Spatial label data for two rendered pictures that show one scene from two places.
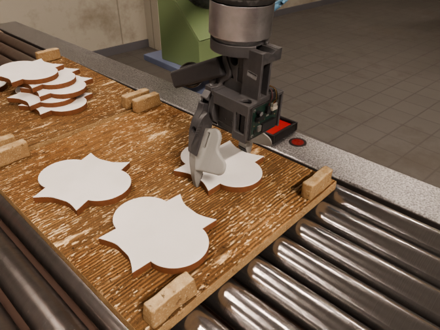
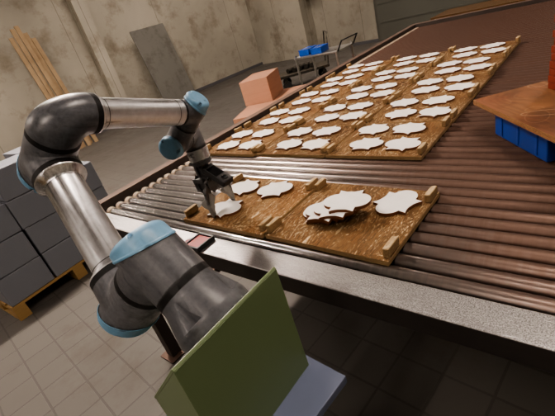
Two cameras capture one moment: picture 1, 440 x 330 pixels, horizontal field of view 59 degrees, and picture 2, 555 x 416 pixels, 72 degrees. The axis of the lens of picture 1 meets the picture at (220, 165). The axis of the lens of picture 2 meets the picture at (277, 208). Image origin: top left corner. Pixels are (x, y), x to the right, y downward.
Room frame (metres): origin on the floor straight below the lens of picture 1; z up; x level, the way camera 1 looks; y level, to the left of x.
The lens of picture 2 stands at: (1.79, 0.24, 1.53)
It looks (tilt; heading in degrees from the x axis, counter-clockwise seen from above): 27 degrees down; 183
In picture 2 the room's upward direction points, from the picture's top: 17 degrees counter-clockwise
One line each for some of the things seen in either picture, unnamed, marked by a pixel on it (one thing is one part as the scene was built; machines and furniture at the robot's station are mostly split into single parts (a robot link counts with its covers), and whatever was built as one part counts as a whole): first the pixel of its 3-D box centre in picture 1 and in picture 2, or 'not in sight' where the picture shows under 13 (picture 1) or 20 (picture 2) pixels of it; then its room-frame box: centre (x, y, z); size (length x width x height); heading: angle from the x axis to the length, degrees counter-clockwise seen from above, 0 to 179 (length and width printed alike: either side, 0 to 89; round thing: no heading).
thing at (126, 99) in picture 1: (135, 98); (273, 224); (0.73, 0.17, 0.95); 0.06 x 0.02 x 0.03; 135
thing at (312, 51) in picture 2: not in sight; (329, 71); (-4.47, 1.37, 0.45); 0.95 x 0.56 x 0.90; 40
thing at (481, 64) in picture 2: not in sight; (462, 65); (-0.52, 1.43, 0.94); 0.41 x 0.35 x 0.04; 46
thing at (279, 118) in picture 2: not in sight; (284, 115); (-0.58, 0.35, 0.94); 0.41 x 0.35 x 0.04; 47
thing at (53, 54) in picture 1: (48, 55); (391, 246); (1.00, 0.45, 0.95); 0.06 x 0.02 x 0.03; 135
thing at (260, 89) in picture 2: not in sight; (276, 105); (-3.48, 0.40, 0.39); 1.41 x 1.07 x 0.79; 151
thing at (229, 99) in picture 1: (240, 86); (206, 174); (0.47, -0.03, 1.08); 0.09 x 0.08 x 0.12; 46
